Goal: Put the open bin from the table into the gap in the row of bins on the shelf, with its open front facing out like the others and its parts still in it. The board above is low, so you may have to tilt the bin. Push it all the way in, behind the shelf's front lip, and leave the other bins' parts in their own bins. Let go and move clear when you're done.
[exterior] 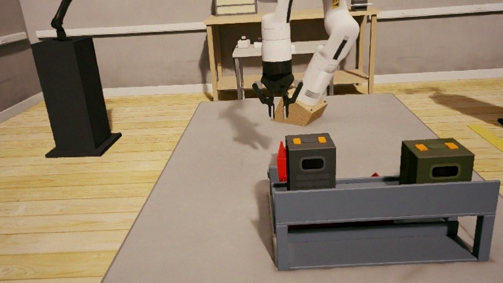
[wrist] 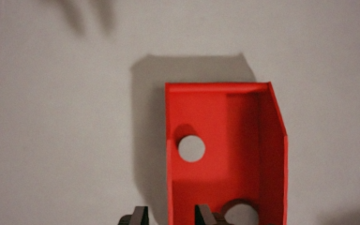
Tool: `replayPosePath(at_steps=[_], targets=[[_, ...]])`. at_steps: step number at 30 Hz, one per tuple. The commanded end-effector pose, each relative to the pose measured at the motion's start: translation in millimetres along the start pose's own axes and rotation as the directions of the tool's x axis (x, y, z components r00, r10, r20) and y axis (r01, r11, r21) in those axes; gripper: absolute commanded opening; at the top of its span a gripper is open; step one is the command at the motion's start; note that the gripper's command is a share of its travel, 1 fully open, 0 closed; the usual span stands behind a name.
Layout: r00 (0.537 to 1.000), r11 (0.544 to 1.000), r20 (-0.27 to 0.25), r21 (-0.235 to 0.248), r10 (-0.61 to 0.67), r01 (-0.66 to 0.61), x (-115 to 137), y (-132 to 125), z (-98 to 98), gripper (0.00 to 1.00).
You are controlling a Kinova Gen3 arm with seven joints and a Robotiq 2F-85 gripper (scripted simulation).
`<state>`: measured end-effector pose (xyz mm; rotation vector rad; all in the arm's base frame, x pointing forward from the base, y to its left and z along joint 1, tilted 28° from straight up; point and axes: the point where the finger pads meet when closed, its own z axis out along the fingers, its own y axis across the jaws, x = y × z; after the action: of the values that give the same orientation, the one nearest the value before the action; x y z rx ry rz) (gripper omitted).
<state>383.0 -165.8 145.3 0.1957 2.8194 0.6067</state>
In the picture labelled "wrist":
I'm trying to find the red bin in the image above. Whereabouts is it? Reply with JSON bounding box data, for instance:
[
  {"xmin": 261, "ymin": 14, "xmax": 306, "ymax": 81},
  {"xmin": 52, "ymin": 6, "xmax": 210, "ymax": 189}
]
[{"xmin": 165, "ymin": 82, "xmax": 288, "ymax": 225}]

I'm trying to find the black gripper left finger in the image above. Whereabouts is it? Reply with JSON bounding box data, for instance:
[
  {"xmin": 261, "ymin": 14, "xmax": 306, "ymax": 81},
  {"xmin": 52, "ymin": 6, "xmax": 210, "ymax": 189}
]
[{"xmin": 117, "ymin": 206, "xmax": 149, "ymax": 225}]

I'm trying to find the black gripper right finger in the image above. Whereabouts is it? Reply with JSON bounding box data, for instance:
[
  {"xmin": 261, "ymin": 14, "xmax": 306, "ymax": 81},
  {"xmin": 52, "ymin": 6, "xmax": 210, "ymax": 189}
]
[{"xmin": 194, "ymin": 204, "xmax": 234, "ymax": 225}]

